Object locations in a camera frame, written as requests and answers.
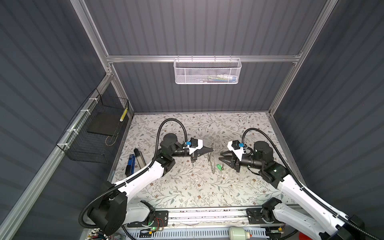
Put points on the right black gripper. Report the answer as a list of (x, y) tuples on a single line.
[(234, 161)]

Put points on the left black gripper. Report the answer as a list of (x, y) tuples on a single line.
[(201, 151)]

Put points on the metal perforated ring disc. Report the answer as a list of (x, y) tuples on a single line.
[(211, 159)]

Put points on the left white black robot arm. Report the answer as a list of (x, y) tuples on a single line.
[(112, 209)]

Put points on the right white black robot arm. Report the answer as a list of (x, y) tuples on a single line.
[(322, 221)]

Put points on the white cylinder canister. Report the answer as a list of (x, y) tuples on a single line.
[(237, 233)]

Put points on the blue black tool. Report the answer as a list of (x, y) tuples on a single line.
[(135, 160)]

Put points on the yellow marker in basket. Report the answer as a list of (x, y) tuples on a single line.
[(123, 114)]

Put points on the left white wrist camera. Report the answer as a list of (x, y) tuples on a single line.
[(193, 145)]

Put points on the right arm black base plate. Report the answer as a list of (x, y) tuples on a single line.
[(255, 215)]

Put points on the white slotted cable duct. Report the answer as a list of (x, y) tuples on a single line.
[(196, 234)]

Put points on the white mesh wall basket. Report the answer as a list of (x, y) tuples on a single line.
[(207, 71)]

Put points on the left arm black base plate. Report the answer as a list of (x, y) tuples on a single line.
[(160, 219)]

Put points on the black wire wall basket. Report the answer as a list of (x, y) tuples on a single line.
[(96, 132)]

